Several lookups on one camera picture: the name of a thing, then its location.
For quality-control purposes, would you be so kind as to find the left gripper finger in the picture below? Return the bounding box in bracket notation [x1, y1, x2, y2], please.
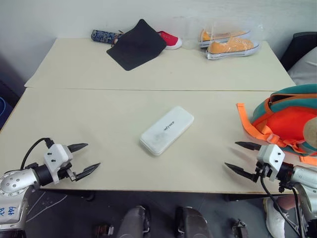
[67, 142, 89, 153]
[75, 162, 102, 182]

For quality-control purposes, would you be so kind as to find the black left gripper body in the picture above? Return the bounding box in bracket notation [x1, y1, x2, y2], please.
[58, 162, 78, 181]

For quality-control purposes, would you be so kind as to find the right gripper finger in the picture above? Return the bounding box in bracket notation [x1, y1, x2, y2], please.
[234, 141, 262, 151]
[224, 162, 256, 183]

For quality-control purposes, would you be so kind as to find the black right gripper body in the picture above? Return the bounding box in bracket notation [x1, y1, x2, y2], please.
[252, 161, 271, 183]

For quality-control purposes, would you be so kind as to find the teal and orange backpack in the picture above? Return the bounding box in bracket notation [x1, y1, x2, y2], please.
[236, 84, 317, 167]

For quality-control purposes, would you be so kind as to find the white plastic case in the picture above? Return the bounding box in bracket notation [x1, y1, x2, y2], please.
[139, 106, 195, 157]

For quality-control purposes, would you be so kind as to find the white sneaker of person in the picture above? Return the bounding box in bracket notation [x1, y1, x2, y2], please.
[263, 197, 298, 238]

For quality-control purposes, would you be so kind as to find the dark grey rounded shape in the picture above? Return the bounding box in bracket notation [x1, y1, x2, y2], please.
[175, 206, 214, 238]
[115, 205, 152, 238]

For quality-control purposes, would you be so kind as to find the blue bin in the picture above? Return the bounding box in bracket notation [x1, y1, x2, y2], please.
[0, 96, 13, 131]

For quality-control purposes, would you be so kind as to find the grey cushion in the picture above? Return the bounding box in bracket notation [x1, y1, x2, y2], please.
[288, 48, 317, 86]

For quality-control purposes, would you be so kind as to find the orange sneaker in plastic bag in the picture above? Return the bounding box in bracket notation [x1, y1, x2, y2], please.
[206, 38, 262, 60]
[199, 27, 252, 49]

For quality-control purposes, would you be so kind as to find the black chair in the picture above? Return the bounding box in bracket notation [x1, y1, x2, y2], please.
[280, 31, 317, 72]

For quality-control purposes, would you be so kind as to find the blue patterned fabric pouch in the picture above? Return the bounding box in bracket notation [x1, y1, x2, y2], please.
[91, 29, 122, 46]

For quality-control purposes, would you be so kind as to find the black square mat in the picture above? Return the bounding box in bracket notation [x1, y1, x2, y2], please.
[106, 18, 167, 72]

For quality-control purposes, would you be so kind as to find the red canvas shoe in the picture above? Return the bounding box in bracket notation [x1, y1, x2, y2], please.
[157, 30, 183, 51]

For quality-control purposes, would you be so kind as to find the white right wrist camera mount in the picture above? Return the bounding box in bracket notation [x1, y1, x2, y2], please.
[256, 144, 286, 182]

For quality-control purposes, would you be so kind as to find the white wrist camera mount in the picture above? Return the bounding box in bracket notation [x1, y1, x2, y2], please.
[256, 144, 286, 182]
[44, 143, 74, 184]

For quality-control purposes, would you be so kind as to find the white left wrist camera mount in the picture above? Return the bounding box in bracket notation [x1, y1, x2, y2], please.
[44, 143, 74, 184]

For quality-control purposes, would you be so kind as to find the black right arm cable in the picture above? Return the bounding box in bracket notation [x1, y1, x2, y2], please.
[259, 178, 306, 238]

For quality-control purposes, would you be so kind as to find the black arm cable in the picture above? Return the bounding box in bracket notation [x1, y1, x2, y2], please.
[259, 178, 306, 238]
[20, 137, 55, 170]

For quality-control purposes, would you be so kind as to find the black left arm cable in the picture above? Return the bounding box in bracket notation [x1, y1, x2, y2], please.
[20, 137, 55, 170]

